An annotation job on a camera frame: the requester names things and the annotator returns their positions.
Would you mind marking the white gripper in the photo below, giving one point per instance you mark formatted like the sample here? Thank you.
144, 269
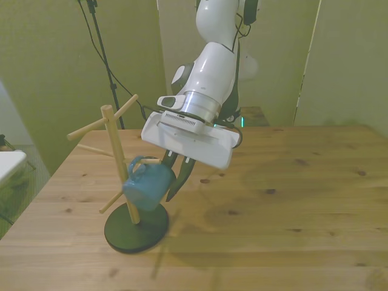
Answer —
194, 145

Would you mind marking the blue enamel mug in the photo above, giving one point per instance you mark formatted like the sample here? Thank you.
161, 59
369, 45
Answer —
148, 188

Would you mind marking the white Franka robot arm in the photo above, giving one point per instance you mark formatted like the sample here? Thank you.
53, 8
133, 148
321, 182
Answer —
215, 66

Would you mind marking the wooden mug tree black base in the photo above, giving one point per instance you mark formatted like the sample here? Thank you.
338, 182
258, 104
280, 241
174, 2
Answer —
136, 236

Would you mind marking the small wooden side table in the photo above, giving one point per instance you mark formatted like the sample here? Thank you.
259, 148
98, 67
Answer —
256, 116

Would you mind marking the black tripod stand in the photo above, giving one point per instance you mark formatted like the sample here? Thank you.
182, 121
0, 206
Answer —
104, 57
121, 83

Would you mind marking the white folding table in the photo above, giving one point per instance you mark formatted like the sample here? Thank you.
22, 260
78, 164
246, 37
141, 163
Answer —
9, 163

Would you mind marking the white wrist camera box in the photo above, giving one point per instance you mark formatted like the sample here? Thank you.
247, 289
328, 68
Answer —
182, 121

